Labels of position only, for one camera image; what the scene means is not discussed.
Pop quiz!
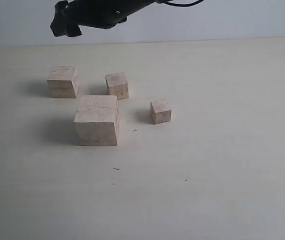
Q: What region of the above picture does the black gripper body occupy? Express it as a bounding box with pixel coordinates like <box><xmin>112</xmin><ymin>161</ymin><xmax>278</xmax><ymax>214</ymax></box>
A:
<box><xmin>54</xmin><ymin>0</ymin><xmax>155</xmax><ymax>29</ymax></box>

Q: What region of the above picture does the second largest wooden cube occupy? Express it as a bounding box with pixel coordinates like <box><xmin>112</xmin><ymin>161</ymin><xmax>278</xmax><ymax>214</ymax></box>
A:
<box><xmin>47</xmin><ymin>66</ymin><xmax>79</xmax><ymax>99</ymax></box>

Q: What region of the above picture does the medium small wooden cube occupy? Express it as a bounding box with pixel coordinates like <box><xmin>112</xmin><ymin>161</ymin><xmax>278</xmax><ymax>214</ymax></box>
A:
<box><xmin>105</xmin><ymin>72</ymin><xmax>129</xmax><ymax>100</ymax></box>

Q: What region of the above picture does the smallest wooden cube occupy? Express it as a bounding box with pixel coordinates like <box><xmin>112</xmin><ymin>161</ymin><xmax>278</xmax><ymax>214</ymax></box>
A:
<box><xmin>150</xmin><ymin>99</ymin><xmax>172</xmax><ymax>125</ymax></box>

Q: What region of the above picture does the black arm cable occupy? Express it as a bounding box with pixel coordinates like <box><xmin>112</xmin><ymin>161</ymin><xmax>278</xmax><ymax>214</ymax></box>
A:
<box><xmin>156</xmin><ymin>0</ymin><xmax>204</xmax><ymax>8</ymax></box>

